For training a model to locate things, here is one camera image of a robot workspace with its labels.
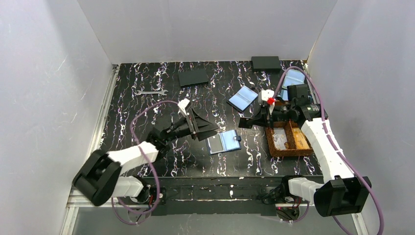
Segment dark blue card holder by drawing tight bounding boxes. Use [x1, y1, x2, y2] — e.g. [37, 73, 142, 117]
[206, 130, 242, 155]

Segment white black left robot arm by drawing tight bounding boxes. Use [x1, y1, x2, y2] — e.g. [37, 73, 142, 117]
[72, 108, 218, 206]

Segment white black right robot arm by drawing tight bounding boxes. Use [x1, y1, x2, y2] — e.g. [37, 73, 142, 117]
[238, 84, 371, 217]

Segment dark card in holder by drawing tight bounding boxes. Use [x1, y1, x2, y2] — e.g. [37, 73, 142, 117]
[207, 136, 224, 154]

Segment blue striped card holder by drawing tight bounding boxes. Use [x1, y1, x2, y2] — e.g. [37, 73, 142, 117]
[279, 89, 289, 101]

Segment open blue card holder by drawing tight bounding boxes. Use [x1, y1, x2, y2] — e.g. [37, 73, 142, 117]
[227, 86, 258, 112]

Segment white cards in basket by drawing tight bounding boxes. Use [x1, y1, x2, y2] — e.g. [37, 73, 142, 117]
[273, 128, 288, 150]

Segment yellow cards in basket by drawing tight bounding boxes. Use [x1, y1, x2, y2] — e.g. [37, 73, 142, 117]
[292, 127, 310, 149]

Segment light blue snap card holder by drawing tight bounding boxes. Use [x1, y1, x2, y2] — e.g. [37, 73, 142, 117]
[282, 69, 306, 89]

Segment woven brown basket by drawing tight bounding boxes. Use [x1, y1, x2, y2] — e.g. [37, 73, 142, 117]
[265, 119, 314, 158]

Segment silver open-end wrench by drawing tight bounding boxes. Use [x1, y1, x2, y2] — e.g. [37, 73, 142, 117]
[135, 90, 168, 96]

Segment black flat box centre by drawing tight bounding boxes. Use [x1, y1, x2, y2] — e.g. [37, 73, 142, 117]
[178, 69, 209, 87]

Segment black box at back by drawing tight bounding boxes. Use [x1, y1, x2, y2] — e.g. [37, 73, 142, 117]
[251, 56, 281, 72]

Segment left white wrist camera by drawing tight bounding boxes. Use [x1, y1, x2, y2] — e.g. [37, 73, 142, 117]
[178, 98, 190, 117]

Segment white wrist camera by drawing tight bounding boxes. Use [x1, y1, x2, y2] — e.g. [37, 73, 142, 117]
[178, 98, 190, 117]
[257, 90, 276, 114]

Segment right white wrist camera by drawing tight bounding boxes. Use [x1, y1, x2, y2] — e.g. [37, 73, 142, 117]
[257, 90, 276, 114]

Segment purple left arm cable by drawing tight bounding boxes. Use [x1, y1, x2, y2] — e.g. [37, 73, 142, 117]
[111, 100, 182, 226]

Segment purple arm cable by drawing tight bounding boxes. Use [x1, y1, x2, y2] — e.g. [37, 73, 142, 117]
[272, 66, 385, 235]
[111, 100, 182, 226]

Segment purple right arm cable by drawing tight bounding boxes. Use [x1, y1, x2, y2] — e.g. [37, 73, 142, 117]
[272, 66, 385, 235]

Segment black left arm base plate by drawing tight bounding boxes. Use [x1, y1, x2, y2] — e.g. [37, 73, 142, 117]
[129, 186, 166, 206]

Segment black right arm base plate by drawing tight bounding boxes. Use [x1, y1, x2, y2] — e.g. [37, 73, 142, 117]
[257, 186, 306, 207]

